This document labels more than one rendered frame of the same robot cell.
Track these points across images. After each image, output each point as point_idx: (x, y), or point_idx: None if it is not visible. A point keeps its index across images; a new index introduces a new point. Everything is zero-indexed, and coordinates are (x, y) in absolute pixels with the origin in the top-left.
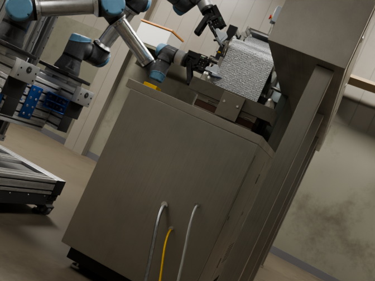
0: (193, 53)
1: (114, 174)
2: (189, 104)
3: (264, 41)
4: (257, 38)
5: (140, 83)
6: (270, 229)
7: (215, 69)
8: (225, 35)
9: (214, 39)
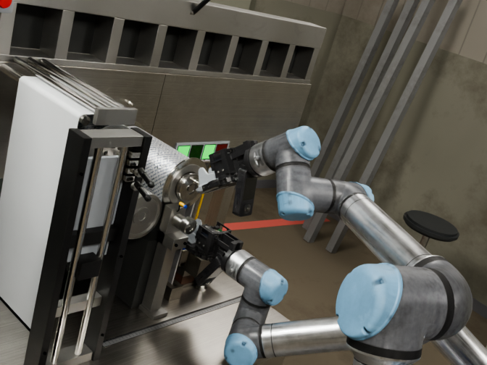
0: (233, 239)
1: None
2: (227, 275)
3: (65, 101)
4: (82, 108)
5: (288, 319)
6: None
7: (196, 226)
8: (208, 171)
9: (151, 198)
